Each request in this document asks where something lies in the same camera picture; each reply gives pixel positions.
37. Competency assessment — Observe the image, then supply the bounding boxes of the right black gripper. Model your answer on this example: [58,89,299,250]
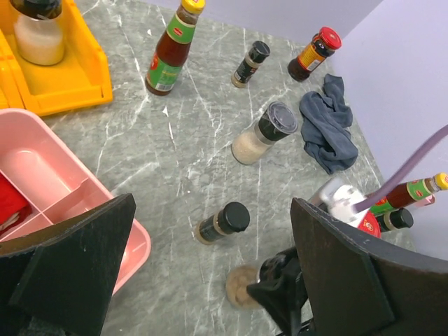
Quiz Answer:
[247,247,312,335]

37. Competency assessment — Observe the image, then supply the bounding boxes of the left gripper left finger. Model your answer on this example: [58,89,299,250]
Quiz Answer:
[1,193,136,335]

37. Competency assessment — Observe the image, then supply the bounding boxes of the pink divided tray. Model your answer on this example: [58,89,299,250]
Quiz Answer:
[0,108,152,297]

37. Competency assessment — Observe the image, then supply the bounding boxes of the small black-cap spice jar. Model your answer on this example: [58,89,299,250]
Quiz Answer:
[194,202,250,245]
[231,41,270,88]

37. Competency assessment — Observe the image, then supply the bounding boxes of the red packet in tray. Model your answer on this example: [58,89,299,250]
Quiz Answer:
[0,174,33,235]

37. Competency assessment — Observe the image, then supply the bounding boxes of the black-top white salt grinder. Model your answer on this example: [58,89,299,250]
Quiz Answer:
[10,1,64,66]

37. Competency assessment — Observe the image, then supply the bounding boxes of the blue grey cloth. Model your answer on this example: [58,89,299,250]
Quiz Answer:
[299,73,358,175]

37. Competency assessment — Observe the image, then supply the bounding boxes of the red-lid chili jar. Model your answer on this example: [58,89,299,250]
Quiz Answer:
[358,211,381,238]
[288,27,342,82]

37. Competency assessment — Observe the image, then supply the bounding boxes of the yellow compartment bin organizer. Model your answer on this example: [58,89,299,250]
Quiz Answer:
[1,1,113,116]

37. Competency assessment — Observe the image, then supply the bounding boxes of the clear-cap salt grinder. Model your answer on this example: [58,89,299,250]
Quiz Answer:
[231,101,298,165]

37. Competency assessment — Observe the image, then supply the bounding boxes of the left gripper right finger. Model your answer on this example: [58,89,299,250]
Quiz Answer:
[290,198,447,335]

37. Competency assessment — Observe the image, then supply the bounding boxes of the black-top brown pepper grinder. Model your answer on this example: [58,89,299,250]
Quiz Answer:
[225,265,262,310]

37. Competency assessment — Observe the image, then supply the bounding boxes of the green label sauce bottle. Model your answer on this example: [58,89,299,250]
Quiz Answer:
[145,0,206,96]
[370,173,447,216]

